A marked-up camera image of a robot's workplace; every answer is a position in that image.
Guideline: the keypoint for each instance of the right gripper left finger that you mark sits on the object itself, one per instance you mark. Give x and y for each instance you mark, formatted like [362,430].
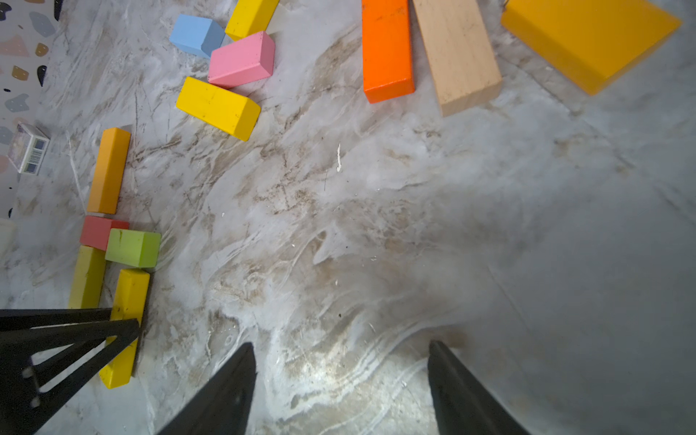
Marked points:
[223,405]

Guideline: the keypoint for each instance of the natural wood long block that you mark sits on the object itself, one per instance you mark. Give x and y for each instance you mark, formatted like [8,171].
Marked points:
[461,57]

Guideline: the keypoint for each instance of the lime green block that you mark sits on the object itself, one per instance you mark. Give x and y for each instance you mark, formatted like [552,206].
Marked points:
[138,249]

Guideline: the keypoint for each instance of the amber flat block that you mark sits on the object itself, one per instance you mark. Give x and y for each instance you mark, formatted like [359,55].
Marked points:
[592,43]

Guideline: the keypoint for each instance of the light blue block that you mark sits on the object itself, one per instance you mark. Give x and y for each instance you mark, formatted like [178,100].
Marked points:
[197,35]

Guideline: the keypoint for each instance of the pink block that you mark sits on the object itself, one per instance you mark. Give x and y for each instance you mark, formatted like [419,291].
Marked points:
[245,61]

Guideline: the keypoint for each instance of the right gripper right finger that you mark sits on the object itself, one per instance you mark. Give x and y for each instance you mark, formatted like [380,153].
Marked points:
[461,403]

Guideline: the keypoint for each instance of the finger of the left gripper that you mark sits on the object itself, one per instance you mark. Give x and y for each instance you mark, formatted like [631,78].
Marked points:
[49,316]
[45,361]

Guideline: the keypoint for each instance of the red block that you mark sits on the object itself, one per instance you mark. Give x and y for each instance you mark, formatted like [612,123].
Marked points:
[96,231]

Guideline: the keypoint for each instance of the orange-yellow long block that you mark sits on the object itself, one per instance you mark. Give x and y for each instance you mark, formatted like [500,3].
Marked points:
[109,169]

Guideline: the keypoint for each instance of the small printed card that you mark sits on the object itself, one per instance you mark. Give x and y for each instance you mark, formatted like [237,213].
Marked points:
[28,148]

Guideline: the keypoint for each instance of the yellow upright long block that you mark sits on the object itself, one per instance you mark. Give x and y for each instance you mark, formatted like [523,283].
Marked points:
[250,17]

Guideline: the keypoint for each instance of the orange block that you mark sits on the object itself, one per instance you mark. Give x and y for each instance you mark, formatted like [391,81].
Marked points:
[387,61]

